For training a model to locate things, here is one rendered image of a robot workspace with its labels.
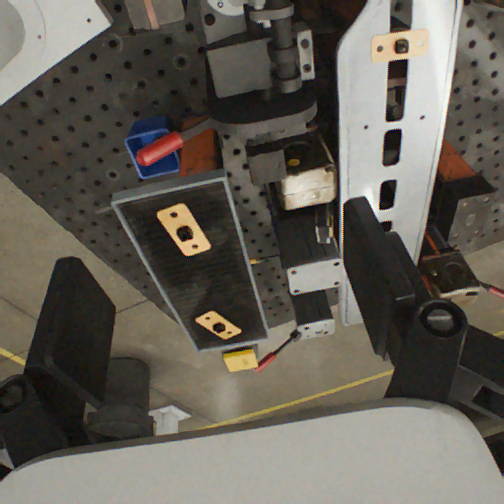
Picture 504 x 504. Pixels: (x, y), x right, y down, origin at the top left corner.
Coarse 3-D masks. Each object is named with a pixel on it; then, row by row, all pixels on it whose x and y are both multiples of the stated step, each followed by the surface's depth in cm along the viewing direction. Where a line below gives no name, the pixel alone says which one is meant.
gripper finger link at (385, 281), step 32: (352, 224) 11; (352, 256) 12; (384, 256) 10; (352, 288) 13; (384, 288) 9; (416, 288) 10; (384, 320) 9; (384, 352) 11; (480, 352) 8; (480, 384) 8
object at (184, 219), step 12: (180, 204) 45; (168, 216) 46; (180, 216) 47; (192, 216) 47; (168, 228) 48; (180, 228) 48; (192, 228) 48; (180, 240) 48; (192, 240) 50; (204, 240) 50; (192, 252) 51
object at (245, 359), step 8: (232, 352) 74; (240, 352) 74; (248, 352) 74; (224, 360) 74; (232, 360) 74; (240, 360) 75; (248, 360) 75; (256, 360) 77; (232, 368) 77; (240, 368) 77; (248, 368) 78
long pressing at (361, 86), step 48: (384, 0) 45; (432, 0) 46; (336, 48) 49; (432, 48) 50; (336, 96) 55; (384, 96) 55; (432, 96) 56; (336, 144) 61; (432, 144) 62; (432, 192) 71
